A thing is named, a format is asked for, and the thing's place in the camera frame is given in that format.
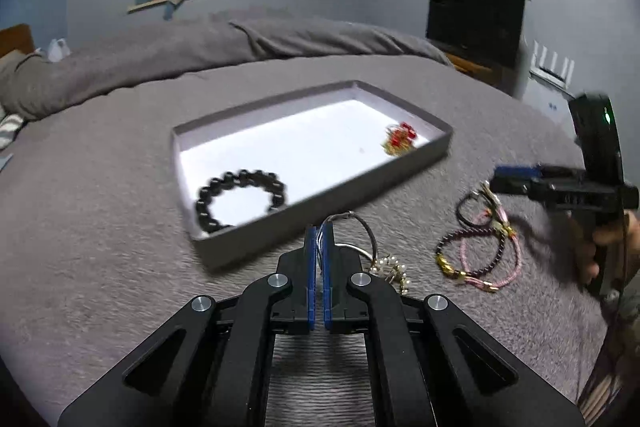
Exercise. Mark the wooden television stand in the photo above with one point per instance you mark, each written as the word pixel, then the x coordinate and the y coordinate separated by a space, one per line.
pixel 475 68

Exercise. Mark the wooden headboard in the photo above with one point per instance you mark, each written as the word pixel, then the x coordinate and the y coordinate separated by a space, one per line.
pixel 17 39

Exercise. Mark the red and gold brooch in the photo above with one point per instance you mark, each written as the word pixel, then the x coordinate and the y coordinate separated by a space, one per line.
pixel 398 138

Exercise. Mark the white plastic bottle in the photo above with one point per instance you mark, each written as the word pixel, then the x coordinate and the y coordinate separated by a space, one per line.
pixel 58 50

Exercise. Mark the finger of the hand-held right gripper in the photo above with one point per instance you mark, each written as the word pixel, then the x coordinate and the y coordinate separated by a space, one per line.
pixel 515 181

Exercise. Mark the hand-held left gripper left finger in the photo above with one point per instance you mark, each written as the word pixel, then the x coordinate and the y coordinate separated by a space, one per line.
pixel 311 267

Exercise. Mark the person's right hand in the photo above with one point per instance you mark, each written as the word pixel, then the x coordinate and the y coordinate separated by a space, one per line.
pixel 606 234

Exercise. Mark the person's right forearm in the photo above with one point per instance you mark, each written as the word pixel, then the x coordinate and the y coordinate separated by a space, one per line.
pixel 627 322

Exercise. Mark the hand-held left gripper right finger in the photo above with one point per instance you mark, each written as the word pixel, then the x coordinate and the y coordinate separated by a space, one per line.
pixel 328 267

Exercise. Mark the white router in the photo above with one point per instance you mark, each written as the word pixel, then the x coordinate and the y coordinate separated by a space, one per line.
pixel 552 69

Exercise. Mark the grey folded duvet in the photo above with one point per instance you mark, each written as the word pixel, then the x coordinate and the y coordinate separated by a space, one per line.
pixel 200 42

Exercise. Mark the grey bed blanket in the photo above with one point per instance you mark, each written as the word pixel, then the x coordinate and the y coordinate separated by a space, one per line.
pixel 100 207

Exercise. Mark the black television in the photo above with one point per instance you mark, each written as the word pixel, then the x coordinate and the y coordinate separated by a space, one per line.
pixel 475 24

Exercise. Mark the striped pillow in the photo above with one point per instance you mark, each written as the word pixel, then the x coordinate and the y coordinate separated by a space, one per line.
pixel 11 132

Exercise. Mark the grey cardboard tray box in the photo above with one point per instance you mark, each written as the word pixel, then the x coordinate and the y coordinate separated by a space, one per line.
pixel 300 147

